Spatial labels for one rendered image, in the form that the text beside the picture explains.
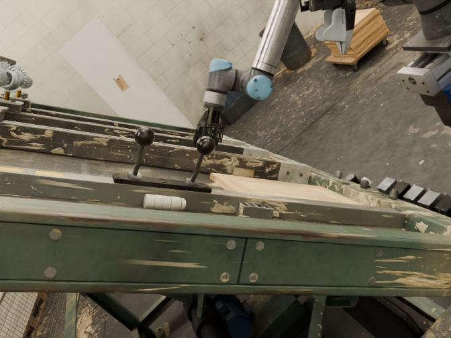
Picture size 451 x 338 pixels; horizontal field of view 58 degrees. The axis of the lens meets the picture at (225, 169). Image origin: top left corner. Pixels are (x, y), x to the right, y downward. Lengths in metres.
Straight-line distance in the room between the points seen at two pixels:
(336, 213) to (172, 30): 5.56
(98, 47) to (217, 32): 2.19
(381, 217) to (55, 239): 0.78
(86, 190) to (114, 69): 4.18
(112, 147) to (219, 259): 0.73
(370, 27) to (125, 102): 2.80
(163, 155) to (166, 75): 5.11
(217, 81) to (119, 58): 3.62
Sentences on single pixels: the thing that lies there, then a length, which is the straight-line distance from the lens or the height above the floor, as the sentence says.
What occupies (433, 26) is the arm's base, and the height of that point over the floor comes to 1.08.
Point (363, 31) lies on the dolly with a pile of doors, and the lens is 4.47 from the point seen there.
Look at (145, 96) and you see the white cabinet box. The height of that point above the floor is 1.07.
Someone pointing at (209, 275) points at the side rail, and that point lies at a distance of 0.63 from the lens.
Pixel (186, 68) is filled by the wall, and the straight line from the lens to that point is 6.40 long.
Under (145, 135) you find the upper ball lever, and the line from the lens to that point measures 0.75.
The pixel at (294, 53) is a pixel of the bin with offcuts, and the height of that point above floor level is 0.20.
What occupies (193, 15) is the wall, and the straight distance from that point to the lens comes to 6.42.
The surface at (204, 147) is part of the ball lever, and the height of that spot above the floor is 1.42.
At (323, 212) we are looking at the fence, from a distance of 0.98.
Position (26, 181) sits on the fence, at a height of 1.58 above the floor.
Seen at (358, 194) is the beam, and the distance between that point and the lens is 1.28.
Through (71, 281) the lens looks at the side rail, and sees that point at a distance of 0.60.
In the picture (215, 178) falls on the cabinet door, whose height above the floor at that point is 1.21.
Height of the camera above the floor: 1.65
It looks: 21 degrees down
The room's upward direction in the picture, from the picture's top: 41 degrees counter-clockwise
